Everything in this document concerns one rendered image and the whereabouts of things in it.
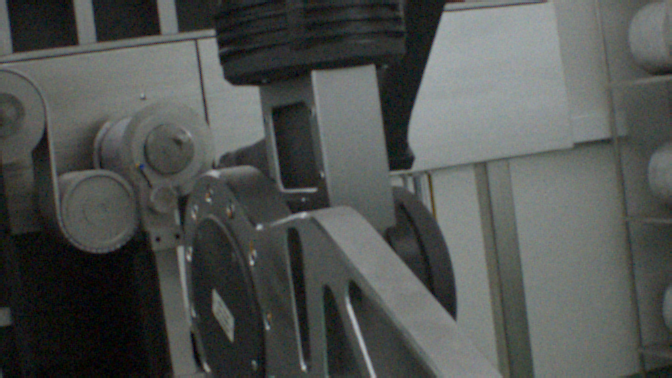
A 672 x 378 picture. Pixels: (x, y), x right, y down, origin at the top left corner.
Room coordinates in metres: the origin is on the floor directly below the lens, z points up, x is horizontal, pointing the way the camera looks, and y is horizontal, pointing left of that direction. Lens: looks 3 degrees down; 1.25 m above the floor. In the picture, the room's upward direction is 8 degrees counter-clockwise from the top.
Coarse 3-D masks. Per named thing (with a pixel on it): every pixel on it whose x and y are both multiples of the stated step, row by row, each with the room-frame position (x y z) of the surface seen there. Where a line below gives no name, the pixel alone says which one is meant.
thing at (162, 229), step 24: (144, 192) 1.98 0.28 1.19; (144, 216) 1.97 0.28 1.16; (168, 216) 1.99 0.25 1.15; (144, 240) 1.99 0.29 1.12; (168, 240) 1.95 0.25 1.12; (168, 264) 1.97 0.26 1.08; (168, 288) 1.97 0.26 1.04; (168, 312) 1.97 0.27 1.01; (168, 336) 1.97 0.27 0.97; (168, 360) 1.99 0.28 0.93; (192, 360) 1.98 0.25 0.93
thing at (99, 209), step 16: (64, 176) 2.13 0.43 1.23; (80, 176) 1.98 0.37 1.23; (96, 176) 1.99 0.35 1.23; (112, 176) 1.99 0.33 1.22; (64, 192) 1.97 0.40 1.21; (80, 192) 1.98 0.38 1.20; (96, 192) 1.99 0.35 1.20; (112, 192) 2.00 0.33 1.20; (128, 192) 2.00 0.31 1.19; (64, 208) 1.97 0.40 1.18; (80, 208) 1.98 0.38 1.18; (96, 208) 1.99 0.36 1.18; (112, 208) 1.99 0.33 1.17; (128, 208) 2.00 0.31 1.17; (64, 224) 1.97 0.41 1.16; (80, 224) 1.98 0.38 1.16; (96, 224) 1.98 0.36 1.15; (112, 224) 2.00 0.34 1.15; (128, 224) 2.00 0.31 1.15; (80, 240) 1.97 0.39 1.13; (96, 240) 1.99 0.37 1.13; (112, 240) 1.99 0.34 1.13
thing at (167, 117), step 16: (160, 112) 2.02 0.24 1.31; (176, 112) 2.03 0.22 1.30; (144, 128) 2.01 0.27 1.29; (192, 128) 2.03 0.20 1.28; (144, 144) 2.01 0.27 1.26; (144, 160) 2.01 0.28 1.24; (192, 160) 2.03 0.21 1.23; (160, 176) 2.01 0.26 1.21; (176, 176) 2.02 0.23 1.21; (192, 176) 2.03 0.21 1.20
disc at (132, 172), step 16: (144, 112) 2.01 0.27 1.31; (192, 112) 2.04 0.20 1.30; (128, 128) 2.01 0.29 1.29; (208, 128) 2.05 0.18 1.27; (128, 144) 2.00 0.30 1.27; (208, 144) 2.05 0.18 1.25; (128, 160) 2.00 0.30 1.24; (208, 160) 2.05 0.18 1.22; (128, 176) 2.00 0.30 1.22; (176, 192) 2.03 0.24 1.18
